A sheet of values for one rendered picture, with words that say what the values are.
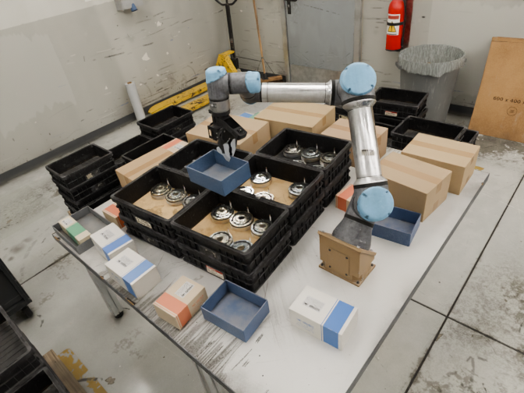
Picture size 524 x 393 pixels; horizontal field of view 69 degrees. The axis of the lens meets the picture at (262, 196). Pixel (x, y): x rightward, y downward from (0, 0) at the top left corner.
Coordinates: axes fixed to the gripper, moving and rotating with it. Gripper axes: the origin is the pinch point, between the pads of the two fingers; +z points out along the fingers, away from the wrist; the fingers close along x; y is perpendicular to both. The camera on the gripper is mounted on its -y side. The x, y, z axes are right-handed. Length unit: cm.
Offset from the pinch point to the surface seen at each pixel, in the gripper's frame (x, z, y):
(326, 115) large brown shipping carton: -91, 16, 16
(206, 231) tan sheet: 14.8, 30.0, 4.8
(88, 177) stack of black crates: 3, 62, 157
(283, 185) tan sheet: -29.4, 26.9, -1.7
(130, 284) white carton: 50, 37, 11
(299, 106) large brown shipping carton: -93, 15, 37
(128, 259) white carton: 43, 36, 24
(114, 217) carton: 31, 37, 57
